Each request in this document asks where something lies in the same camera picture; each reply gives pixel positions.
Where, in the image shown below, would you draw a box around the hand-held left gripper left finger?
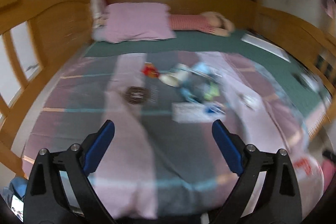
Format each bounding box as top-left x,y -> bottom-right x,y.
24,119 -> 116,224

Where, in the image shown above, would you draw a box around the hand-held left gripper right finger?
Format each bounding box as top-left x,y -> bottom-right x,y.
212,119 -> 302,224

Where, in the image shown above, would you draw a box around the white red-printed bin liner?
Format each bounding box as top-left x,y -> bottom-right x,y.
287,153 -> 326,206

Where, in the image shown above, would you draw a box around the pink grey plaid bed sheet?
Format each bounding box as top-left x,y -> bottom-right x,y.
22,51 -> 315,219

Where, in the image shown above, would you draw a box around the light green wrapper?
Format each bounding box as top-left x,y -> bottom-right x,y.
203,85 -> 219,100

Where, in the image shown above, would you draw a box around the pale blue packet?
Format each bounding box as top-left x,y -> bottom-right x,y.
193,63 -> 210,75

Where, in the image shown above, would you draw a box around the white paper cup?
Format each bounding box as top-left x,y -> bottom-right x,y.
160,73 -> 181,87

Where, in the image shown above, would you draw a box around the small red wrapper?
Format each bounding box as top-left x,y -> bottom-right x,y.
140,63 -> 160,79

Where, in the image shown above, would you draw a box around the blue bag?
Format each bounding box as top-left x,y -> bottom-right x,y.
3,178 -> 28,222

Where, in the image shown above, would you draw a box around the white handheld mite vacuum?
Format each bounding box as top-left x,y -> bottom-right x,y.
294,73 -> 323,94

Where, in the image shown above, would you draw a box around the white flat board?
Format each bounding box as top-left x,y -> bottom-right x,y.
241,33 -> 290,63

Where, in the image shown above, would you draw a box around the pink plastic stool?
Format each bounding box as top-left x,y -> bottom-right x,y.
322,160 -> 336,188

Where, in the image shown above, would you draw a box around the pale round plush toy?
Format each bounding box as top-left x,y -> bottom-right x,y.
91,27 -> 108,41

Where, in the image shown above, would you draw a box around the green quilted mattress pad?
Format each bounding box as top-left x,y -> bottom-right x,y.
84,30 -> 331,119

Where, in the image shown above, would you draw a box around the pink pillow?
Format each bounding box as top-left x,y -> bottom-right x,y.
92,3 -> 176,43

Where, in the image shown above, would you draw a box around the red striped plush toy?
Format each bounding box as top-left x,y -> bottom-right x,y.
168,11 -> 235,37

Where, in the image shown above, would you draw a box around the wooden bunk bed frame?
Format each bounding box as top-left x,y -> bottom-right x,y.
0,0 -> 336,180

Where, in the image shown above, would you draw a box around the wooden wall cabinets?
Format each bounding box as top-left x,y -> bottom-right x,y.
105,0 -> 258,33

